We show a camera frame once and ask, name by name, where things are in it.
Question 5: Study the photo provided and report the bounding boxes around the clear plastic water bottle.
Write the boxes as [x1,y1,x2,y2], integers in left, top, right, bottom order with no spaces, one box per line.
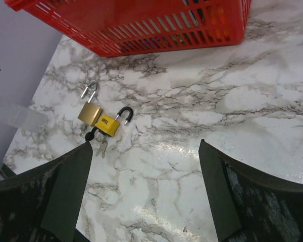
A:
[0,98,48,133]

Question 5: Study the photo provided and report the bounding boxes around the yellow black padlock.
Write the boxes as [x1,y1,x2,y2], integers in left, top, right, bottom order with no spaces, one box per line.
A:
[85,106,134,141]

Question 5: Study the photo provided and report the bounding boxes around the small silver keys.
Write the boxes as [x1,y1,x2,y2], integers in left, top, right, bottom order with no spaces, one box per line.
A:
[95,137,108,159]

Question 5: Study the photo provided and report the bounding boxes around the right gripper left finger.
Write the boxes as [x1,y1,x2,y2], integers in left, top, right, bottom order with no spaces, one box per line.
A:
[0,142,93,241]

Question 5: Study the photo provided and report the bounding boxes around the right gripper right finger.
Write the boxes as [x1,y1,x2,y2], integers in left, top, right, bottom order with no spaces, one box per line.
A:
[198,140,303,241]

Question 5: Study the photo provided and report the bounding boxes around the brass padlock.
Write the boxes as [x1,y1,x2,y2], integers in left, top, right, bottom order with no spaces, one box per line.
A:
[78,81,103,127]

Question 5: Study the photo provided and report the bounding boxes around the red plastic shopping basket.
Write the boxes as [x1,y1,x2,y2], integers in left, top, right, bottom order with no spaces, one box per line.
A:
[6,0,251,57]

